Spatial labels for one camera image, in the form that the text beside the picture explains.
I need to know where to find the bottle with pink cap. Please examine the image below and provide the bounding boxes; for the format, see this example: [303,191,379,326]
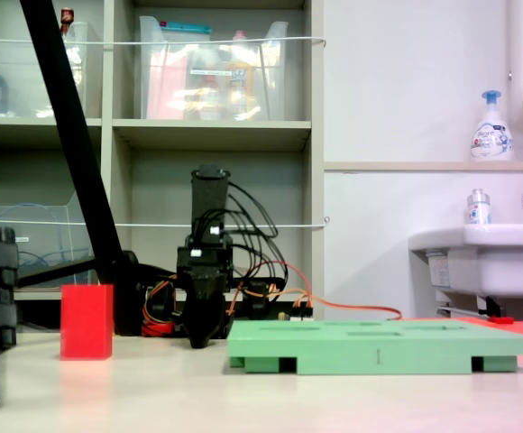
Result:
[225,30,257,119]

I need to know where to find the green board with shaped holes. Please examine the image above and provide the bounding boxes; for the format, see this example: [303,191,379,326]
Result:
[226,318,523,375]

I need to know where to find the white foam soap pump bottle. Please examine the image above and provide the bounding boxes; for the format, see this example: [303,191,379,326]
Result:
[469,89,516,162]

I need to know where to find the brown bottle with red cap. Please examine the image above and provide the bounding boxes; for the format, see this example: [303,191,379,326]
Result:
[59,6,76,38]

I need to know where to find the black table clamp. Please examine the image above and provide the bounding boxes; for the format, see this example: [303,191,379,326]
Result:
[242,278,286,324]

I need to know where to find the beige shelf unit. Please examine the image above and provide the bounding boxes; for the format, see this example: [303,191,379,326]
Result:
[0,0,326,336]

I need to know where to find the white sink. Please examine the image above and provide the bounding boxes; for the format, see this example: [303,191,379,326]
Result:
[407,222,523,299]

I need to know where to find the black elbow wire bundle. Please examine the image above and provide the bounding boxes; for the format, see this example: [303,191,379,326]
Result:
[224,180,280,240]

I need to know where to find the thick black tripod leg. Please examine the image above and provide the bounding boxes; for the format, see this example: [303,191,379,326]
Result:
[19,0,144,337]

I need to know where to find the box with blue lid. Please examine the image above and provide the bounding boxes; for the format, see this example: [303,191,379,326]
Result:
[159,20,213,36]

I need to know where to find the red and orange wire bundle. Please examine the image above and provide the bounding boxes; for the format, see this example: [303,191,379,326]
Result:
[141,273,184,338]

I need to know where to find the small clear sanitizer bottle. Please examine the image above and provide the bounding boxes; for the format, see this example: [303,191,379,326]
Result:
[464,188,493,226]

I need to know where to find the clear bin with blue cable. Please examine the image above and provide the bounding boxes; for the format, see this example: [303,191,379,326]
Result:
[0,192,99,290]

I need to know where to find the clear plastic bin with bottles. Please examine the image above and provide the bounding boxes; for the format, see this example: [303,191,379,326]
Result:
[0,20,91,120]

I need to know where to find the long orange wire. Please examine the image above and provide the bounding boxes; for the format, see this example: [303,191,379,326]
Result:
[225,260,405,322]

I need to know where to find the long black cable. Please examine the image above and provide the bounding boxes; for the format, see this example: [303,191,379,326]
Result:
[230,243,289,297]

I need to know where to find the black gripper wire loops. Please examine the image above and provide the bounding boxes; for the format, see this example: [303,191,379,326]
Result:
[194,206,226,238]

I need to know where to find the thin black tripod brace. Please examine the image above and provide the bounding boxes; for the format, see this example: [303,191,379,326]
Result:
[14,255,106,290]

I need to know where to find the large clear plastic bin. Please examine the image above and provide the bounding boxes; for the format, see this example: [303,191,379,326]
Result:
[138,15,289,122]

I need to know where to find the red square block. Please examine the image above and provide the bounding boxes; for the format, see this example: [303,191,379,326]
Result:
[60,283,115,361]

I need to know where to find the white shelf cord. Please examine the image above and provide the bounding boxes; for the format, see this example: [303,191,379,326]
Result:
[0,36,327,49]
[0,216,331,230]

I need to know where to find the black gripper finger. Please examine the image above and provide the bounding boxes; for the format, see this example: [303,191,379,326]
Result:
[184,280,210,350]
[206,292,226,346]

